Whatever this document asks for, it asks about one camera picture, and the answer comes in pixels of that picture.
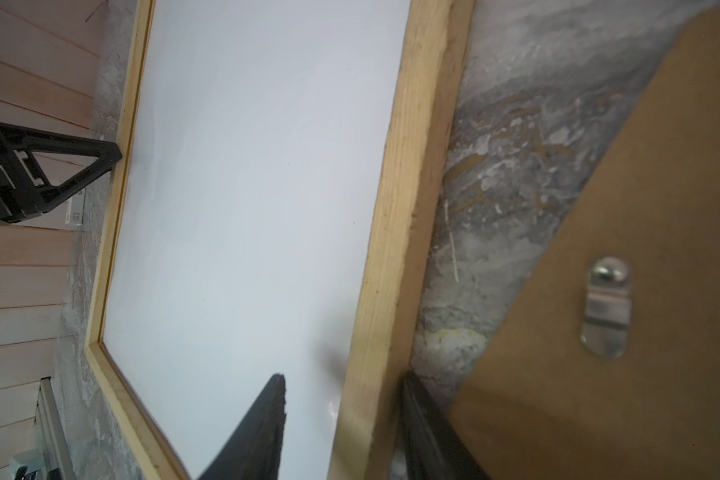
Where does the autumn forest photo print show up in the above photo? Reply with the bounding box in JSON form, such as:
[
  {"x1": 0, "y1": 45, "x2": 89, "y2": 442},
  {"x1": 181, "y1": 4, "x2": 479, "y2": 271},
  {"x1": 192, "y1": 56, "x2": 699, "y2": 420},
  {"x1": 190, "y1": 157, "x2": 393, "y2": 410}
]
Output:
[{"x1": 104, "y1": 1, "x2": 409, "y2": 479}]

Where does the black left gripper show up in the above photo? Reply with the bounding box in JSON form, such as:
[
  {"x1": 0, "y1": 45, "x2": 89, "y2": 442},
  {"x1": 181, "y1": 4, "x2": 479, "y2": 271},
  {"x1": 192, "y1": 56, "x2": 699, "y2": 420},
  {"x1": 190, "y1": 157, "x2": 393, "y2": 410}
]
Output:
[{"x1": 0, "y1": 123, "x2": 122, "y2": 223}]

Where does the wooden backing board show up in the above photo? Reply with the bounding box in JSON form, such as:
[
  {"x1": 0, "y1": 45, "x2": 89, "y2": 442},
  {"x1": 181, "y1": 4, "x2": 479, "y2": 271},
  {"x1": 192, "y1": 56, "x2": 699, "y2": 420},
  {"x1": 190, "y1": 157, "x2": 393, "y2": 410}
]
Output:
[{"x1": 451, "y1": 6, "x2": 720, "y2": 479}]

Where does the metal hanger clip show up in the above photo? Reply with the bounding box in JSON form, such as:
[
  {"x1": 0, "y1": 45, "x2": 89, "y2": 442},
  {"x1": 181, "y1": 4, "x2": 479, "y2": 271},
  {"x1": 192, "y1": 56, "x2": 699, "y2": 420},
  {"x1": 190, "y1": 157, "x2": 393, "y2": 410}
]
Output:
[{"x1": 580, "y1": 256, "x2": 632, "y2": 360}]

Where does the small white tag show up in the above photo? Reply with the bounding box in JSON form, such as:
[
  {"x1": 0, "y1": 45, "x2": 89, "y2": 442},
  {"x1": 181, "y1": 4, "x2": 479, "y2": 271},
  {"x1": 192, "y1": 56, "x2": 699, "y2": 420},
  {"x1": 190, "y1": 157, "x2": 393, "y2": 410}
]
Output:
[{"x1": 65, "y1": 189, "x2": 85, "y2": 230}]

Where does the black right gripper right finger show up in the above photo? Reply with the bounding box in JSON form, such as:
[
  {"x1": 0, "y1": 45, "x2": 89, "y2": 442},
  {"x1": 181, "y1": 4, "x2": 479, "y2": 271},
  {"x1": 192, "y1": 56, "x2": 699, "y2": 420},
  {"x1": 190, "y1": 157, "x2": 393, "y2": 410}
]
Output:
[{"x1": 400, "y1": 370, "x2": 490, "y2": 480}]

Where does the light wooden picture frame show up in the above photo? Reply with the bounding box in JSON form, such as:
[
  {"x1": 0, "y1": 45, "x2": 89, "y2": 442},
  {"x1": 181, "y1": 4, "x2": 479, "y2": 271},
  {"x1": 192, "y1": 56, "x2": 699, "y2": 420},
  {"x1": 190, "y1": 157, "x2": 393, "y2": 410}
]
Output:
[{"x1": 85, "y1": 1, "x2": 474, "y2": 479}]

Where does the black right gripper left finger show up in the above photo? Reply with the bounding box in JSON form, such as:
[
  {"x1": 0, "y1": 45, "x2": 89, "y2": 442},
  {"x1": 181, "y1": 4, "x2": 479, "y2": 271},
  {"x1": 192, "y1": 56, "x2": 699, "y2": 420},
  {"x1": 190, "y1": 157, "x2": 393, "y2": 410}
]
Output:
[{"x1": 199, "y1": 374, "x2": 286, "y2": 480}]

